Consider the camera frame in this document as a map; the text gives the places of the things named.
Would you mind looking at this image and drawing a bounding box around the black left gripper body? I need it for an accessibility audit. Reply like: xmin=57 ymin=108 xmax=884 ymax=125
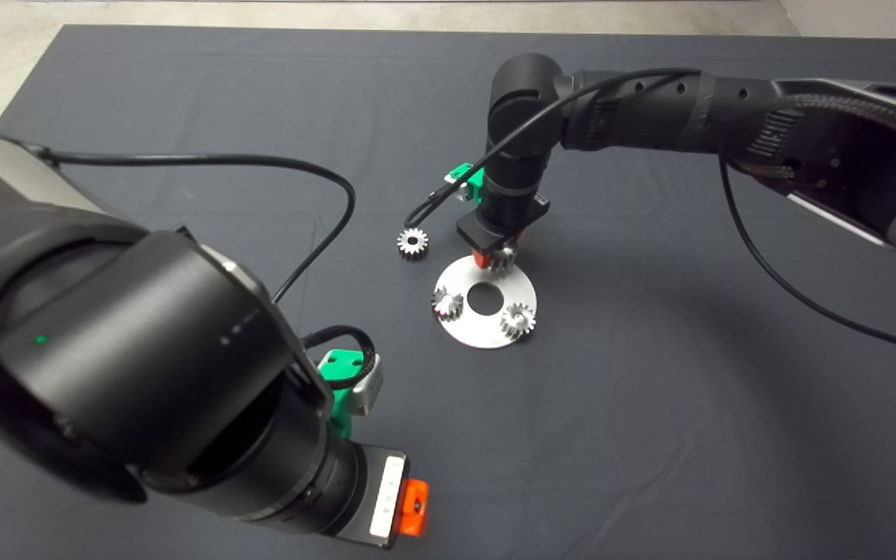
xmin=337 ymin=442 xmax=411 ymax=549

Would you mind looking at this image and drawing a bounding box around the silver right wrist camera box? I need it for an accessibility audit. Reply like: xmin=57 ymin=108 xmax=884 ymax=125
xmin=431 ymin=173 xmax=472 ymax=205

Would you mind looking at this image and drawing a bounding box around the black left camera cable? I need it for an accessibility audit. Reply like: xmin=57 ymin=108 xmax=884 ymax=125
xmin=24 ymin=142 xmax=377 ymax=390

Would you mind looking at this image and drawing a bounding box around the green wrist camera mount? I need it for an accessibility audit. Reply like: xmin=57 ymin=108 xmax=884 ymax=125
xmin=317 ymin=348 xmax=366 ymax=440
xmin=448 ymin=162 xmax=488 ymax=205

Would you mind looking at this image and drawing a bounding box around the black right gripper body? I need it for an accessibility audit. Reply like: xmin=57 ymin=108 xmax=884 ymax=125
xmin=457 ymin=194 xmax=550 ymax=254

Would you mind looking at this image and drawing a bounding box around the green right wrist camera mount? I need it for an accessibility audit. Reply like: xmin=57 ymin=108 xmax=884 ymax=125
xmin=448 ymin=162 xmax=488 ymax=205

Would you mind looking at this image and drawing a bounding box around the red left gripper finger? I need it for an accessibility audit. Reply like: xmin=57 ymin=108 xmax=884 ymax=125
xmin=401 ymin=478 xmax=430 ymax=537

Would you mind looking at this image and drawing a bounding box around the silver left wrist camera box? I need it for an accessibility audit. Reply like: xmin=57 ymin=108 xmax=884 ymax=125
xmin=347 ymin=354 xmax=383 ymax=417

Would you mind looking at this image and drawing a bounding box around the small steel gear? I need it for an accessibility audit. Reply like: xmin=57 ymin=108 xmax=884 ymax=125
xmin=500 ymin=303 xmax=536 ymax=339
xmin=432 ymin=285 xmax=464 ymax=320
xmin=397 ymin=228 xmax=429 ymax=262

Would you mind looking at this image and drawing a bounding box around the green left wrist camera mount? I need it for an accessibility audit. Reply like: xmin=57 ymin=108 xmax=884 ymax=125
xmin=317 ymin=348 xmax=366 ymax=440

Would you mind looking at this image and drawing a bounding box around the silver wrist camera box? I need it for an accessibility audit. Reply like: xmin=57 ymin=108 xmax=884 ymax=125
xmin=347 ymin=354 xmax=383 ymax=417
xmin=431 ymin=173 xmax=472 ymax=205

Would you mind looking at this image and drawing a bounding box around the larger steel gear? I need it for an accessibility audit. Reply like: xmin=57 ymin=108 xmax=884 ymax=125
xmin=487 ymin=241 xmax=519 ymax=275

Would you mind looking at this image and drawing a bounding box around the round metal plate with hole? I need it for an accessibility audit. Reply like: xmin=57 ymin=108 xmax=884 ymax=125
xmin=434 ymin=255 xmax=538 ymax=349

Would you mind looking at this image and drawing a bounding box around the dark grey table cloth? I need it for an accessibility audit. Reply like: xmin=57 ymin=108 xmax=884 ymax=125
xmin=0 ymin=25 xmax=896 ymax=560

